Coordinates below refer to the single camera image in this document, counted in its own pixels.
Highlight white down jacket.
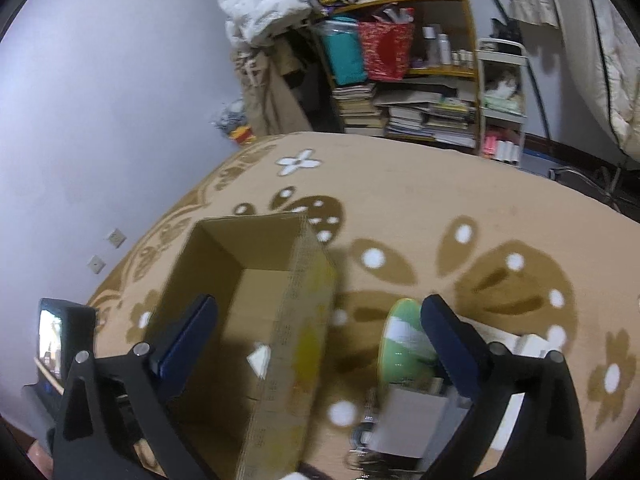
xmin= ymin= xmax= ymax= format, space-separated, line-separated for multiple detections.
xmin=215 ymin=0 xmax=313 ymax=53

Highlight brown cardboard sheets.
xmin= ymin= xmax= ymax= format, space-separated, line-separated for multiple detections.
xmin=240 ymin=35 xmax=313 ymax=137

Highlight white storage cart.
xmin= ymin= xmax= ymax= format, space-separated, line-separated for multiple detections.
xmin=475 ymin=37 xmax=529 ymax=167

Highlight black metal stand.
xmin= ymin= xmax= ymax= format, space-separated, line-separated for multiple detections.
xmin=547 ymin=157 xmax=632 ymax=213

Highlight wide stack of books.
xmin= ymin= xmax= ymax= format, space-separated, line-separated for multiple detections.
xmin=385 ymin=91 xmax=478 ymax=149

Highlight row of toiletry bottles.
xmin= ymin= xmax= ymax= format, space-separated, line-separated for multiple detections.
xmin=422 ymin=25 xmax=476 ymax=68

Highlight green oval board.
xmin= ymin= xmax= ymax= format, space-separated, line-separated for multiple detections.
xmin=377 ymin=298 xmax=440 ymax=396

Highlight key bunch with carabiner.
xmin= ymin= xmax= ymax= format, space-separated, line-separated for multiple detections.
xmin=347 ymin=390 xmax=386 ymax=471

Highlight cardboard box with yellow print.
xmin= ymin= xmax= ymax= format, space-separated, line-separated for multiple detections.
xmin=145 ymin=212 xmax=338 ymax=480

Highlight narrow stack of books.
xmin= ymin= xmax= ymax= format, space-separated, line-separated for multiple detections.
xmin=332 ymin=82 xmax=388 ymax=137

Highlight red gift bag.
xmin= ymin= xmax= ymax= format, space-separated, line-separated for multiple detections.
xmin=357 ymin=20 xmax=416 ymax=82

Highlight white remote control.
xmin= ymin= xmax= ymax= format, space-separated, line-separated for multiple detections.
xmin=372 ymin=327 xmax=548 ymax=463

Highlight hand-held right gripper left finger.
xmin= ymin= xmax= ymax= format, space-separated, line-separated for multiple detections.
xmin=52 ymin=294 xmax=219 ymax=480

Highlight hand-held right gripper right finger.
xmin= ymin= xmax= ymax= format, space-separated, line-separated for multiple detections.
xmin=420 ymin=294 xmax=587 ymax=480

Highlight cream quilted duvet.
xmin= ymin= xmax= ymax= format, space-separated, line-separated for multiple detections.
xmin=505 ymin=0 xmax=640 ymax=161

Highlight beige floral printed blanket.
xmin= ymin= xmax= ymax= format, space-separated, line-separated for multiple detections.
xmin=85 ymin=132 xmax=640 ymax=480

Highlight teal storage box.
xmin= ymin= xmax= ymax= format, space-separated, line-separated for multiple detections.
xmin=320 ymin=17 xmax=369 ymax=86

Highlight wooden shelf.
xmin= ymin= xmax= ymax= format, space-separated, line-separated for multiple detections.
xmin=310 ymin=0 xmax=483 ymax=150

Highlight grey crumpled bag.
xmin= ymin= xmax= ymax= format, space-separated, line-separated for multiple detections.
xmin=212 ymin=101 xmax=249 ymax=134

